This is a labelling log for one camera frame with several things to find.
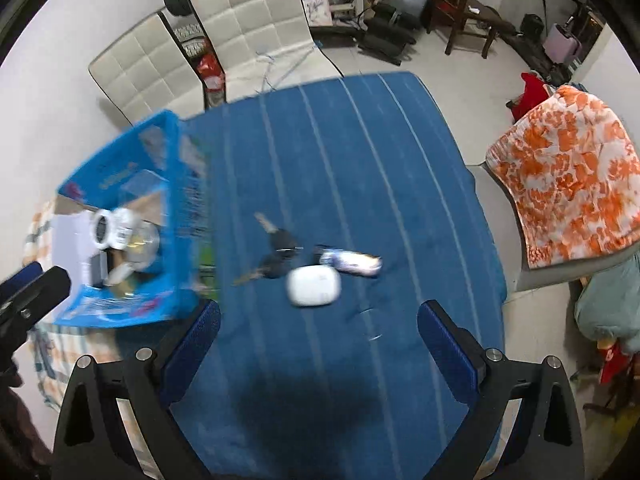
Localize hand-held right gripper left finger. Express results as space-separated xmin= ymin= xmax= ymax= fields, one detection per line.
xmin=52 ymin=299 xmax=222 ymax=480

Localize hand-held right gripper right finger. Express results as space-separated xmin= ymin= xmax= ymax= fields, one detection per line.
xmin=416 ymin=300 xmax=586 ymax=480

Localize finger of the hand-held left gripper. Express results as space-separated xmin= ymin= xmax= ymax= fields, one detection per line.
xmin=0 ymin=266 xmax=72 ymax=358
xmin=0 ymin=261 xmax=45 ymax=306

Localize white round tin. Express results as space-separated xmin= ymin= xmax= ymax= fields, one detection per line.
xmin=110 ymin=208 xmax=137 ymax=249

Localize metal can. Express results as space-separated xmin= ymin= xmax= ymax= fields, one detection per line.
xmin=125 ymin=230 xmax=162 ymax=268

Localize black car keys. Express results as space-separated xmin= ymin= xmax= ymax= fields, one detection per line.
xmin=232 ymin=211 xmax=302 ymax=287

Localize white earbuds case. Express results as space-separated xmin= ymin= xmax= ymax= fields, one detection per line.
xmin=285 ymin=265 xmax=343 ymax=308

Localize blue cardboard box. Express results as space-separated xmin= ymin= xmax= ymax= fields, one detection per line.
xmin=52 ymin=110 xmax=221 ymax=330

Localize clear plastic box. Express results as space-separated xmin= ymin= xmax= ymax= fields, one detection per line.
xmin=122 ymin=169 xmax=168 ymax=198

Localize person's left forearm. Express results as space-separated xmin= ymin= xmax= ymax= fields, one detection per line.
xmin=0 ymin=367 xmax=53 ymax=480

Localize grey chair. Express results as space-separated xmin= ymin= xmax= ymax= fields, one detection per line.
xmin=464 ymin=160 xmax=640 ymax=306

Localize red object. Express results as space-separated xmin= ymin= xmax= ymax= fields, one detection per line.
xmin=597 ymin=342 xmax=631 ymax=386

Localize light teal cloth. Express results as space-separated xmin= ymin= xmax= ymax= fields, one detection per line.
xmin=574 ymin=252 xmax=640 ymax=352

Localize blue striped tablecloth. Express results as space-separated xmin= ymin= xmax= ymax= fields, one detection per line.
xmin=167 ymin=71 xmax=507 ymax=480

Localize orange floral cloth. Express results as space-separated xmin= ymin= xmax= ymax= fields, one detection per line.
xmin=486 ymin=85 xmax=640 ymax=272

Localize white padded chair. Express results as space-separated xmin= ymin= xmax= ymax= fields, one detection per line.
xmin=88 ymin=11 xmax=207 ymax=128
xmin=188 ymin=0 xmax=345 ymax=107

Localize red cloth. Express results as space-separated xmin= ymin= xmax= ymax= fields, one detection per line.
xmin=506 ymin=72 xmax=553 ymax=121

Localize red plastic bag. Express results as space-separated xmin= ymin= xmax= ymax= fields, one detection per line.
xmin=195 ymin=52 xmax=227 ymax=110

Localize pink suitcase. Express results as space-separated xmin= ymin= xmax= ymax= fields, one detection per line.
xmin=544 ymin=22 xmax=586 ymax=65

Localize black backpack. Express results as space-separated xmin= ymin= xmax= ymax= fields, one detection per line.
xmin=521 ymin=12 xmax=546 ymax=38

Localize brown wooden chair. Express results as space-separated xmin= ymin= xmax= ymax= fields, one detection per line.
xmin=430 ymin=0 xmax=501 ymax=60

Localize black weight bench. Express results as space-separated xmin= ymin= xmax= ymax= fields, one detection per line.
xmin=356 ymin=0 xmax=446 ymax=66

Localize white floral bag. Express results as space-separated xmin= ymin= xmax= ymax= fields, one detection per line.
xmin=300 ymin=0 xmax=335 ymax=28

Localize wire clothes hangers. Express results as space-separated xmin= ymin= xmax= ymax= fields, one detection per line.
xmin=252 ymin=50 xmax=321 ymax=93

